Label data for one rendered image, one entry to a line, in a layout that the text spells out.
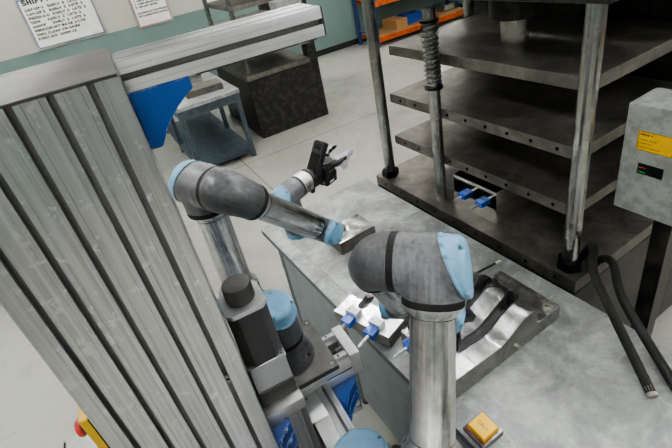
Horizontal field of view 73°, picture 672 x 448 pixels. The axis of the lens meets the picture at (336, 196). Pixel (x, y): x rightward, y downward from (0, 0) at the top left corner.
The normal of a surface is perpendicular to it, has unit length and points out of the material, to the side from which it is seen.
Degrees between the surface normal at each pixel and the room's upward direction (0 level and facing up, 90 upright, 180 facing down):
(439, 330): 62
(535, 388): 0
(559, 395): 0
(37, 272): 90
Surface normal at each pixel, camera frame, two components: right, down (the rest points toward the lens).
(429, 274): -0.35, 0.04
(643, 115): -0.83, 0.41
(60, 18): 0.50, 0.37
